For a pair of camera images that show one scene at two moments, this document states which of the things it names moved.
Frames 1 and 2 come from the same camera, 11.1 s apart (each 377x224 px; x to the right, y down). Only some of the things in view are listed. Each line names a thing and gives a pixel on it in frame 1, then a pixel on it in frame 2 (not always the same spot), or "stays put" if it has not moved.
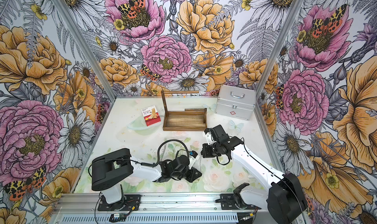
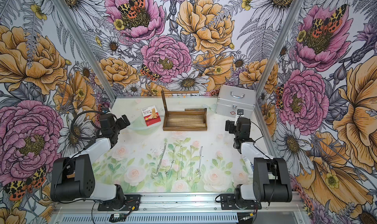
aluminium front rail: [156, 209] stays put
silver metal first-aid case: [235, 102] stays put
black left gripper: [191, 178] to [123, 125]
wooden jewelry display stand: [190, 120] stays put
